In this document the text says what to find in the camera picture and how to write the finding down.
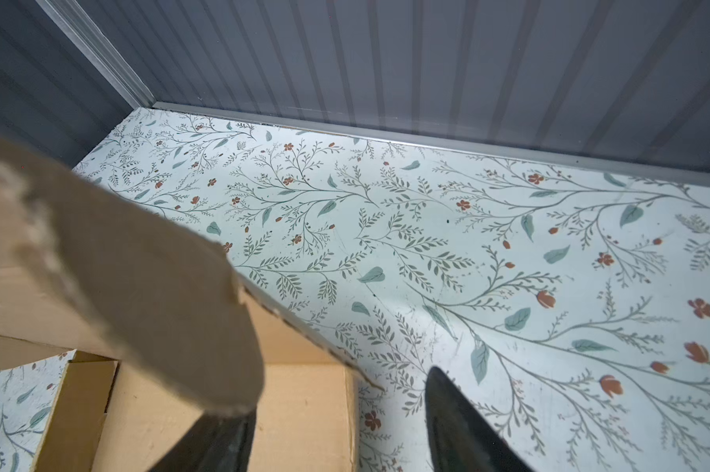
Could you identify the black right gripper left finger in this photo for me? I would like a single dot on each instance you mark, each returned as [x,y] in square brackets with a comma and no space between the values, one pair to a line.
[213,444]

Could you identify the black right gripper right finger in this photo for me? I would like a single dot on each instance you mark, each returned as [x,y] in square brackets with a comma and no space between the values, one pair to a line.
[460,439]

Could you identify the brown cardboard box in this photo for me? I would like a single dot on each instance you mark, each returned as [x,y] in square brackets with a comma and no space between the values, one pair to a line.
[82,268]

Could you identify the aluminium enclosure frame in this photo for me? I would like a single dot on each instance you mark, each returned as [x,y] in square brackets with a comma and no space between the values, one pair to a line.
[607,85]

